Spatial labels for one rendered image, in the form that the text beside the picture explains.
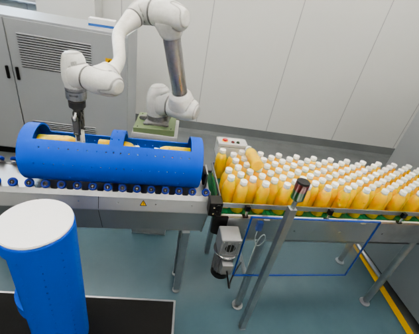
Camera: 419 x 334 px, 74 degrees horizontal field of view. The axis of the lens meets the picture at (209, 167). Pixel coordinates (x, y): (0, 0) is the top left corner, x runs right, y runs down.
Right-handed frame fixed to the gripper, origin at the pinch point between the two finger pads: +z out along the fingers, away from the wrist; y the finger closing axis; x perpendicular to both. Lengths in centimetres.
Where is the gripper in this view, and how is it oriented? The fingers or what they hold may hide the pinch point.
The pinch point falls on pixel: (80, 138)
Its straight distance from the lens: 154.0
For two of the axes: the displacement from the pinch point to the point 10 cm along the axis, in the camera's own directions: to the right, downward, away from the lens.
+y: 1.2, 5.5, -8.3
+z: -1.6, 8.3, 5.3
